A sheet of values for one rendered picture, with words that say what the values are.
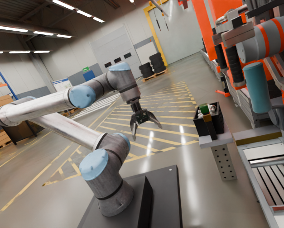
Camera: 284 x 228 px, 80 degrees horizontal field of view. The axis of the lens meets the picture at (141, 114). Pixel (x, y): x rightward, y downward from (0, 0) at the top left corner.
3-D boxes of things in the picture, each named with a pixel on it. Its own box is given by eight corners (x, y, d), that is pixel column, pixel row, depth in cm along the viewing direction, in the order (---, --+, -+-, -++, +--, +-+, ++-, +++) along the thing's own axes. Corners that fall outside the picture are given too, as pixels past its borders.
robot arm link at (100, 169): (89, 199, 82) (69, 171, 77) (104, 173, 97) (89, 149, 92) (114, 197, 76) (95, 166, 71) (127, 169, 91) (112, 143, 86)
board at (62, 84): (74, 114, 853) (53, 78, 801) (66, 117, 867) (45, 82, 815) (87, 106, 992) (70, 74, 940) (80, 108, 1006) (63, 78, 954)
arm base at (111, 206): (94, 218, 83) (84, 203, 80) (109, 187, 100) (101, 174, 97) (127, 214, 77) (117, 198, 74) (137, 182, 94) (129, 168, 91)
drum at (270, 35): (311, 45, 63) (306, 5, 59) (247, 67, 71) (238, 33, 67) (291, 44, 75) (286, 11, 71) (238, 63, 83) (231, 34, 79)
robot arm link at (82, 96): (-22, 114, 87) (81, 81, 62) (2, 105, 98) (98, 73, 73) (-8, 134, 91) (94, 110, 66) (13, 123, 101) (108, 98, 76)
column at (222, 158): (237, 178, 118) (221, 126, 106) (222, 180, 121) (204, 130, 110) (234, 169, 126) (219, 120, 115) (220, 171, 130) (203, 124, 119)
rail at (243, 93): (266, 120, 136) (260, 95, 130) (252, 123, 139) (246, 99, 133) (220, 70, 354) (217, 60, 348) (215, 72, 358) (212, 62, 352)
